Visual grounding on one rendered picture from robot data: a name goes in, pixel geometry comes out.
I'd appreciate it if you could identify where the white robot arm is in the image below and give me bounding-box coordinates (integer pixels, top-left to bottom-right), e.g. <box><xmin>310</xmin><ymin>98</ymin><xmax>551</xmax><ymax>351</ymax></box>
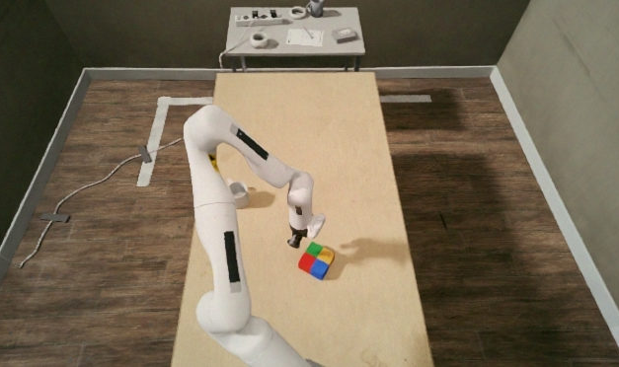
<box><xmin>184</xmin><ymin>105</ymin><xmax>326</xmax><ymax>367</ymax></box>

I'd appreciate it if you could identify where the green cube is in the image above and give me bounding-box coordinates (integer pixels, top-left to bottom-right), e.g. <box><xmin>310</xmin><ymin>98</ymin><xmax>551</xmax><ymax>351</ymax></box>
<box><xmin>306</xmin><ymin>242</ymin><xmax>324</xmax><ymax>257</ymax></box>

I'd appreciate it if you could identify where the red cube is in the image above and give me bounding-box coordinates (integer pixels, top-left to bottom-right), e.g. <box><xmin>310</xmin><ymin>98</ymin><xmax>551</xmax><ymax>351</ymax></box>
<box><xmin>298</xmin><ymin>252</ymin><xmax>316</xmax><ymax>274</ymax></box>

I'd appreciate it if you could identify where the blue cube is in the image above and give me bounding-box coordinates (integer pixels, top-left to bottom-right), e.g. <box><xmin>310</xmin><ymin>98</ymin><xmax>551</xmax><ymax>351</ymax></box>
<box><xmin>310</xmin><ymin>258</ymin><xmax>329</xmax><ymax>281</ymax></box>

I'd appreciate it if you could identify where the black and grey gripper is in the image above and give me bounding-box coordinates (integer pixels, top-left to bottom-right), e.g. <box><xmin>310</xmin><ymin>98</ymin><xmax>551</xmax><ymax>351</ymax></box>
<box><xmin>287</xmin><ymin>223</ymin><xmax>308</xmax><ymax>249</ymax></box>

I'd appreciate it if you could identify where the white mug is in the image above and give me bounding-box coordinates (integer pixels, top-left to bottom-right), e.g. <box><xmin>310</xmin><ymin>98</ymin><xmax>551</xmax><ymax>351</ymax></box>
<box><xmin>227</xmin><ymin>179</ymin><xmax>250</xmax><ymax>209</ymax></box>

